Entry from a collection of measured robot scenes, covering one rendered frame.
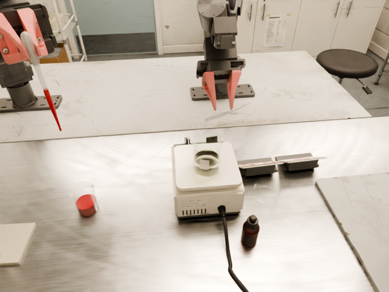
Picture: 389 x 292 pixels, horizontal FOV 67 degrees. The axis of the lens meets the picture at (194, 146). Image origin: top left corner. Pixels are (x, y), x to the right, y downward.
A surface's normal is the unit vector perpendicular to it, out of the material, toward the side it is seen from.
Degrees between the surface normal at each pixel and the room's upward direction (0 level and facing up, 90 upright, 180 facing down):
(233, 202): 90
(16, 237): 0
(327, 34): 90
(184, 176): 0
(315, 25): 90
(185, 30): 90
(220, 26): 40
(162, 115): 0
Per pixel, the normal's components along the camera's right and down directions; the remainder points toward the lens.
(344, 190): 0.00, -0.77
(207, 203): 0.10, 0.64
